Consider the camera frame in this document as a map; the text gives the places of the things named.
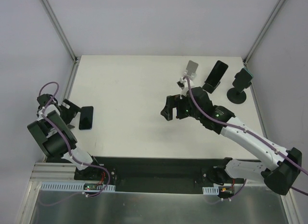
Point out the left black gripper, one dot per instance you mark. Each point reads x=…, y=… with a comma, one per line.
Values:
x=66, y=111

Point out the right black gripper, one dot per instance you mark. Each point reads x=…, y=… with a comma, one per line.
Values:
x=179, y=108

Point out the dark blue phone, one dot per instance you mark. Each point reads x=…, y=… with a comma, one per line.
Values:
x=86, y=118

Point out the silver phone stand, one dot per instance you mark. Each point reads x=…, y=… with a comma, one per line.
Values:
x=190, y=71

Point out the black round phone stand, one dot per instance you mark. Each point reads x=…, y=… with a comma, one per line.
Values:
x=235, y=96

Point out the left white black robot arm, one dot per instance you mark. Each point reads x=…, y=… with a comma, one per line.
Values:
x=52, y=131

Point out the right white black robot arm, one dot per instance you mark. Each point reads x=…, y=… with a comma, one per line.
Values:
x=277, y=166

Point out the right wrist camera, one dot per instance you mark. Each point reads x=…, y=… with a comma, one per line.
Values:
x=185, y=83

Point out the left aluminium frame post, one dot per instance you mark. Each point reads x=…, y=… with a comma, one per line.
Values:
x=58, y=29

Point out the aluminium frame post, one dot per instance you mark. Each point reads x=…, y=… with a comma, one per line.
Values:
x=58, y=29
x=265, y=28

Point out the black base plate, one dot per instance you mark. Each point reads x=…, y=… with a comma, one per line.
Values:
x=160, y=175

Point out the left white cable duct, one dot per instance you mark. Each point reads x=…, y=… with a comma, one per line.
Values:
x=76, y=187

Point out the white cable duct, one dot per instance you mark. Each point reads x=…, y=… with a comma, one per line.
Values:
x=76, y=187
x=211, y=190

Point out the right white cable duct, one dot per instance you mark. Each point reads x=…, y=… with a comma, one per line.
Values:
x=211, y=190

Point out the right aluminium frame post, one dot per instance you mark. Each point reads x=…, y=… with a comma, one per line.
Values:
x=265, y=28

